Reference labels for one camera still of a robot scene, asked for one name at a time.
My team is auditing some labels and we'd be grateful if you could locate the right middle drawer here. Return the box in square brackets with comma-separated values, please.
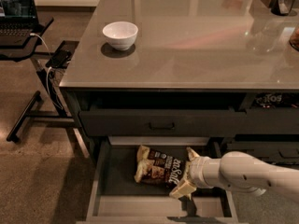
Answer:
[222, 141, 299, 165]

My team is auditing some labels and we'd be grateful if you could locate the grey kitchen counter cabinet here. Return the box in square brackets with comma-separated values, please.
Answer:
[60, 0, 299, 155]

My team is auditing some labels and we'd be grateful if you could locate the black doritos chip bag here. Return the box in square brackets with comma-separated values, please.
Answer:
[252, 93, 299, 108]

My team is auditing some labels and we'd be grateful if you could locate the black laptop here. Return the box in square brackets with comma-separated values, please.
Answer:
[0, 0, 38, 49]

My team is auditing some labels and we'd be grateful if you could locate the white ceramic bowl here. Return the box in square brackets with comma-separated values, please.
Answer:
[102, 21, 138, 50]

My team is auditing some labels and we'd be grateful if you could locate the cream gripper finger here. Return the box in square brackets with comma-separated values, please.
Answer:
[169, 179, 196, 199]
[186, 147, 199, 161]

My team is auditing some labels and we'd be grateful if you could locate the dark top drawer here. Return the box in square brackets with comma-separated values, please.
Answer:
[78, 91, 246, 137]

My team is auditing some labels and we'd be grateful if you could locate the open middle drawer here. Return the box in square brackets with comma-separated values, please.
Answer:
[76, 141, 247, 224]

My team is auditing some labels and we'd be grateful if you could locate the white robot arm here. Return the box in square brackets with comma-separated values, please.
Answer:
[169, 147, 299, 203]

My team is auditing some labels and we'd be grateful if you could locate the brown chip bag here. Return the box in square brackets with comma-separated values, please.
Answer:
[135, 146, 190, 188]

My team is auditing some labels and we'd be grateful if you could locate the black phone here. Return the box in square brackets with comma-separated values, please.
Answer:
[46, 49, 71, 68]

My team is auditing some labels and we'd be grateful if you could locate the snack item on counter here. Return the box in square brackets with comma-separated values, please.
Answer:
[289, 28, 299, 51]

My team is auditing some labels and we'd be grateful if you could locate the white charging cable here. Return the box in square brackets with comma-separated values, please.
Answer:
[29, 32, 64, 110]

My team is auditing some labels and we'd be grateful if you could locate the black laptop stand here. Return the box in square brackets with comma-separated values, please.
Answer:
[0, 14, 80, 143]

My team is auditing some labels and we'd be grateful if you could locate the right top drawer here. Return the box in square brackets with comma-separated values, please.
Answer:
[240, 105, 299, 134]

